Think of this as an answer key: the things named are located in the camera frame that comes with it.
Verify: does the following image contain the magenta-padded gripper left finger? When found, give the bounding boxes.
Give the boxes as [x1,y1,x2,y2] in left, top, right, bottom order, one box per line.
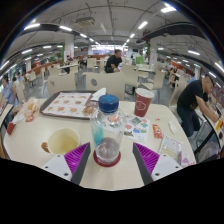
[41,142,92,186]

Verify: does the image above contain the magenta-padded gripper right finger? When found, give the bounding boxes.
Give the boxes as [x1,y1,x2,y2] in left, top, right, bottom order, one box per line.
[132,142,184,186]

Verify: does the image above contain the clear blue-capped water bottle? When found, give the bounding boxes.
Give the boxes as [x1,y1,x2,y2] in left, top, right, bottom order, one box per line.
[89,94,127,166]

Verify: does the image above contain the clear plastic packet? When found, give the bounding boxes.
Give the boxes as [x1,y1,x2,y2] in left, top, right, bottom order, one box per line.
[159,134,184,164]

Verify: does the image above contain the small red sauce packet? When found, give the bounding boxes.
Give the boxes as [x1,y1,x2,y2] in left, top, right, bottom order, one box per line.
[152,123,164,140]

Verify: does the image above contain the small white sachet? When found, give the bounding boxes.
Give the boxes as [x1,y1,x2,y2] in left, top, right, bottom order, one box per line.
[168,120,178,135]

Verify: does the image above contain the flat round red coaster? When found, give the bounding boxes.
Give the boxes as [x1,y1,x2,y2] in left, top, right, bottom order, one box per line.
[92,149,122,168]

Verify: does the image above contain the colourful printed flyer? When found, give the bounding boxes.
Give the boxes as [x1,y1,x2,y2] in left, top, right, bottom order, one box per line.
[123,114,152,144]

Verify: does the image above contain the red flat box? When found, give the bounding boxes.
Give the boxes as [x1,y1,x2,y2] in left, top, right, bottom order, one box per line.
[6,121,17,136]

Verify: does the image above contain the beige cafeteria table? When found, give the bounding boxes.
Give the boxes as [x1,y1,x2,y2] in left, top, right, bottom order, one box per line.
[0,103,14,131]
[199,106,224,149]

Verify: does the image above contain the brown tray with paper liner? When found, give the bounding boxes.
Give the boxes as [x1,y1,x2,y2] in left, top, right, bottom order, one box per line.
[39,90,101,120]

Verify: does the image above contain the clear plastic food bag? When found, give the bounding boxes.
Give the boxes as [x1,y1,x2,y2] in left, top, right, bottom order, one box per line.
[13,97,42,124]

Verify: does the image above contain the red paper cup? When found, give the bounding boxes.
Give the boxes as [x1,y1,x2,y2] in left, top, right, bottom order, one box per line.
[133,87,155,118]

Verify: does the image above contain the beige chair with round hole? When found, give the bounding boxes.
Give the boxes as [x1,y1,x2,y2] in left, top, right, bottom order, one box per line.
[46,73,77,98]
[82,71,126,101]

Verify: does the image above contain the crumpled white napkin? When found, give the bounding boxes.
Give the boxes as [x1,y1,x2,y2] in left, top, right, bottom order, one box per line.
[90,87,108,102]

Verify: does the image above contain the beige cafeteria chairs group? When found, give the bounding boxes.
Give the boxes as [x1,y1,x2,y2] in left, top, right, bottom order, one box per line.
[28,58,168,93]

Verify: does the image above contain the ceiling lights group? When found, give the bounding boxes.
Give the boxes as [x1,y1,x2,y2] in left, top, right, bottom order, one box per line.
[0,4,224,73]

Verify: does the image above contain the ceiling air conditioner unit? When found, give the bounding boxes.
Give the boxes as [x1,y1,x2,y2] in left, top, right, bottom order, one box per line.
[74,16,96,27]

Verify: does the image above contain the cream mug with brown handle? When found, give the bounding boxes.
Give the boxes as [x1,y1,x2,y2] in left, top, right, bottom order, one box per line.
[40,127,81,156]

